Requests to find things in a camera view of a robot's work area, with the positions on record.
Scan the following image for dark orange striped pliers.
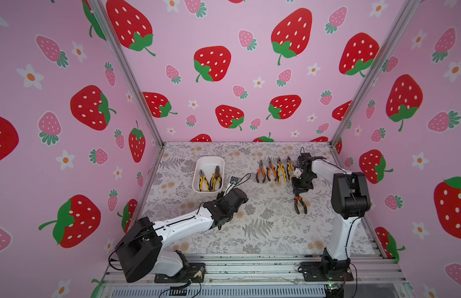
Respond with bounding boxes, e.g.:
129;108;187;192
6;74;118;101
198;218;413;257
294;195;308;214

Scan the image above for yellow black handled pliers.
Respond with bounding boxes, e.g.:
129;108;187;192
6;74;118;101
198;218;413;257
286;156;294;181

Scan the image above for orange black pliers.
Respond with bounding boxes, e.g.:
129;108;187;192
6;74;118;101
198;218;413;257
266;158;278;181

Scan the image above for white plastic storage box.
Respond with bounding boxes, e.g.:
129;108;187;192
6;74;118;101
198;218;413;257
192;156;225;196

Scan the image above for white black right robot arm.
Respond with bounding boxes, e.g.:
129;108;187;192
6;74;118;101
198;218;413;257
291;153;371;280

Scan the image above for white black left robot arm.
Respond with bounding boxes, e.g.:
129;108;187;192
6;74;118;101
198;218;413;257
115;188;248;283

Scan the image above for yellow black combination pliers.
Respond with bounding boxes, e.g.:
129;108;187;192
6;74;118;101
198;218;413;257
198;170;211;192

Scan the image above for floral patterned table mat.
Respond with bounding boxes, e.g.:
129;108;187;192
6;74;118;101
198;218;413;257
135;141;376;257

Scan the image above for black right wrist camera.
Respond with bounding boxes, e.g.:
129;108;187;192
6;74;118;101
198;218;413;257
297;152;314;171

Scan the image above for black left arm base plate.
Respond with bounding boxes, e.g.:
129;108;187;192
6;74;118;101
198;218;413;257
154;263;206;284

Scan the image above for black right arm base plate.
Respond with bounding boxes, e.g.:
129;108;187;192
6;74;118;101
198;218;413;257
297;260;354;283

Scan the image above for aluminium rail frame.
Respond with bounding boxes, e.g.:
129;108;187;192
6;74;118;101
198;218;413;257
96;238;414;298

